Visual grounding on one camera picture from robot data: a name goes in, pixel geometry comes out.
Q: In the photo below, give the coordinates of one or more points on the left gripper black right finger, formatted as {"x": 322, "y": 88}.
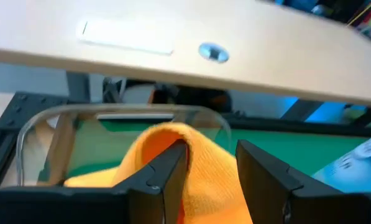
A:
{"x": 263, "y": 189}

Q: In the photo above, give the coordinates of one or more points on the clear plastic bin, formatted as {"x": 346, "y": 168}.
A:
{"x": 117, "y": 108}

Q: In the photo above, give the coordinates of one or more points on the orange microfiber towel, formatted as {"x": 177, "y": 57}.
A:
{"x": 210, "y": 174}

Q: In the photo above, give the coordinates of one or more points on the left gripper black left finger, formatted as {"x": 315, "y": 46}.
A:
{"x": 154, "y": 193}

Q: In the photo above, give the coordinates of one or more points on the white rectangular desk plate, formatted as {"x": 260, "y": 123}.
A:
{"x": 126, "y": 35}

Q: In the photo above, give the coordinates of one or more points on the dark equipment with orange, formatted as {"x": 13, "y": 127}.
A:
{"x": 197, "y": 98}

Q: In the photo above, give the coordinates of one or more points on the tan wooden desk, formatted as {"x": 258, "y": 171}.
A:
{"x": 266, "y": 46}

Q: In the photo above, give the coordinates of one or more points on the light blue spray bottle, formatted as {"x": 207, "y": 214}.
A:
{"x": 353, "y": 171}

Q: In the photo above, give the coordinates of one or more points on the grey desk leg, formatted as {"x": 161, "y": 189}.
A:
{"x": 78, "y": 87}
{"x": 300, "y": 110}

